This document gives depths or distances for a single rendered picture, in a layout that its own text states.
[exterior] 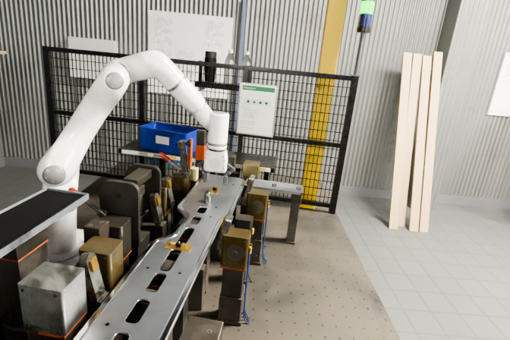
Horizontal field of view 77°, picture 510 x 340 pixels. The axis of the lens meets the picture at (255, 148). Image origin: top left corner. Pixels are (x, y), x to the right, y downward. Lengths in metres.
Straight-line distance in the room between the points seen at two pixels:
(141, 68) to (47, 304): 0.80
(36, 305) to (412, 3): 4.06
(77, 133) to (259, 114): 1.02
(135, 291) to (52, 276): 0.20
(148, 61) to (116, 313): 0.82
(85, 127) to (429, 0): 3.77
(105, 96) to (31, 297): 0.66
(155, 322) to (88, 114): 0.75
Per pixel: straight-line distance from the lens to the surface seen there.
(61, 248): 1.50
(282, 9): 3.86
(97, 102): 1.26
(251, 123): 1.92
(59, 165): 1.30
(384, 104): 4.14
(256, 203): 1.38
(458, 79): 4.19
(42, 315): 0.88
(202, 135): 1.73
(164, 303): 0.90
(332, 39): 1.92
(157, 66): 1.26
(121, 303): 0.92
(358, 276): 1.61
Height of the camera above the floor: 1.60
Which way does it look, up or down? 16 degrees down
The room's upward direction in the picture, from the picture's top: 5 degrees clockwise
